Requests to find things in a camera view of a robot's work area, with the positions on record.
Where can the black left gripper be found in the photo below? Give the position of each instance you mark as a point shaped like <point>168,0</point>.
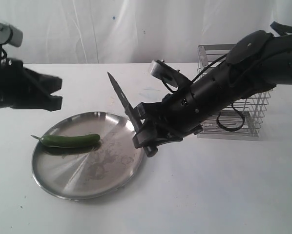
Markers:
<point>17,93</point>

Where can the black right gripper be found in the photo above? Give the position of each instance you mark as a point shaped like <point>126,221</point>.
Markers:
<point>176,115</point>

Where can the black kitchen knife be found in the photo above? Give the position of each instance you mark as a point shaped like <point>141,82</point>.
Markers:
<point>129,111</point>

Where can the green cucumber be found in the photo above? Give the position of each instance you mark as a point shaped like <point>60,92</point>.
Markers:
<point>57,141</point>

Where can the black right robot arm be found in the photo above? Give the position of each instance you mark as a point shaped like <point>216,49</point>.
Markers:
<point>257,63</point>

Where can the round stainless steel plate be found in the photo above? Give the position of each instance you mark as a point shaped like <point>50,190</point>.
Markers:
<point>89,172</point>

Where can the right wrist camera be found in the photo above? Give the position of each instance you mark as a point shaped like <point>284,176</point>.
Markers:
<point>172,79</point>

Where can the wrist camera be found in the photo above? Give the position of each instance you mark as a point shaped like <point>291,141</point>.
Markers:
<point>172,79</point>
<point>10,34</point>

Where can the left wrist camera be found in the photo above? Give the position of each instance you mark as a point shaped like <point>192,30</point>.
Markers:
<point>10,34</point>

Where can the metal wire utensil rack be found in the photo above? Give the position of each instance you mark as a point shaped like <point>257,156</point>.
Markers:
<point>253,108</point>

